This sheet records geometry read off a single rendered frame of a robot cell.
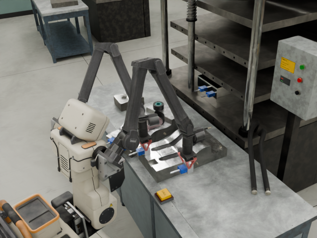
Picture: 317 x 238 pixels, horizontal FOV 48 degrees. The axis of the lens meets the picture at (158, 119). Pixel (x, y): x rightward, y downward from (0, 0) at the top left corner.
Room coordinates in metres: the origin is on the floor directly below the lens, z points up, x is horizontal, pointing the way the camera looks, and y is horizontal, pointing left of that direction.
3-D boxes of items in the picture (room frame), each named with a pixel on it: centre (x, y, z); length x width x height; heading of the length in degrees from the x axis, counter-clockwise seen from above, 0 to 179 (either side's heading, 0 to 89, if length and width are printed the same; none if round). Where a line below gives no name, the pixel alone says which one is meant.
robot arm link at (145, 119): (1.73, 0.09, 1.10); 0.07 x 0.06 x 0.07; 108
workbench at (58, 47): (6.30, 1.68, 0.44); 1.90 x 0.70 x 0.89; 22
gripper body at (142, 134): (1.73, 0.10, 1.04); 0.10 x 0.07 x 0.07; 25
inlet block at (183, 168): (1.50, -0.11, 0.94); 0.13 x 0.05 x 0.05; 115
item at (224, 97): (2.62, -0.62, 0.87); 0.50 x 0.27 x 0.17; 116
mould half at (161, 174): (1.78, -0.14, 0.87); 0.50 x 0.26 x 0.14; 116
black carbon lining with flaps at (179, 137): (1.78, -0.12, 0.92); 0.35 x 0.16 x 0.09; 116
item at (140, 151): (1.71, 0.13, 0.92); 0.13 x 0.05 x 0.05; 115
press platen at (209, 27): (2.72, -0.72, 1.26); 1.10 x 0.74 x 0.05; 26
